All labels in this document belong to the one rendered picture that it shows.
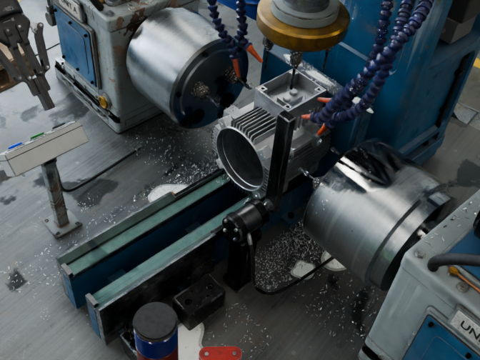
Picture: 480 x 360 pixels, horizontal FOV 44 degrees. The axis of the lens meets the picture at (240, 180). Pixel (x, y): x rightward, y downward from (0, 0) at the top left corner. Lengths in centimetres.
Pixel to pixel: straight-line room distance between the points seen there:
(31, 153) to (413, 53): 80
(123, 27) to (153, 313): 85
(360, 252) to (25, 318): 71
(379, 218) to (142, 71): 68
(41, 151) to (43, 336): 38
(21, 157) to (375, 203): 70
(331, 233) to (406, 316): 20
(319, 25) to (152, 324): 63
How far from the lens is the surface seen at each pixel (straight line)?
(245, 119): 126
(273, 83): 132
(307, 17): 113
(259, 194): 131
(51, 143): 128
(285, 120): 106
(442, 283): 101
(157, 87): 141
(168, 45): 141
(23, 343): 132
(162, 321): 82
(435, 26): 126
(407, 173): 114
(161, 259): 125
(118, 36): 150
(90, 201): 152
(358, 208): 110
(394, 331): 117
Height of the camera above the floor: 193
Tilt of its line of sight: 47 degrees down
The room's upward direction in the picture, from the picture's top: 6 degrees clockwise
